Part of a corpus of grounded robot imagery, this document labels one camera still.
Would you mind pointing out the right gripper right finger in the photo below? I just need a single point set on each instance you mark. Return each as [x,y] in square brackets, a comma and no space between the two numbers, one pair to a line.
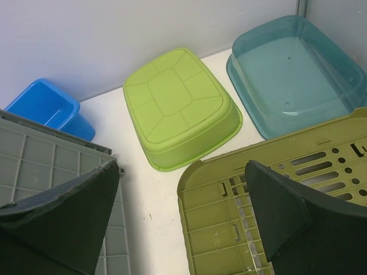
[304,231]

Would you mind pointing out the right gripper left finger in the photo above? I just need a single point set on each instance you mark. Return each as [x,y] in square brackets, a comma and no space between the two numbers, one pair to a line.
[60,230]

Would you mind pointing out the large grey crate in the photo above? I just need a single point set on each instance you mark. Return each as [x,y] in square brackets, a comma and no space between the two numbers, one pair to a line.
[35,158]

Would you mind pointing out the olive green slotted basket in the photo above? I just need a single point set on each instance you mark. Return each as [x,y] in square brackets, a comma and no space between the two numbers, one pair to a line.
[218,221]

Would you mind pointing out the teal transparent container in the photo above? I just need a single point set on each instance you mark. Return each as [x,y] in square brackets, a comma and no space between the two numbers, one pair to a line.
[289,76]

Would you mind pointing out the lime green container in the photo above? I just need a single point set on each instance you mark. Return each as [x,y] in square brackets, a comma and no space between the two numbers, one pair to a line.
[179,109]

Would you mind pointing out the blue plastic tray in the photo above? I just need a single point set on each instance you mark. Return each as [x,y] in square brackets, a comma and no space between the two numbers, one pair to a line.
[45,103]

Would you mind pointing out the right aluminium frame post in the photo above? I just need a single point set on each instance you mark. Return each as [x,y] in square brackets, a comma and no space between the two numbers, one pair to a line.
[301,7]

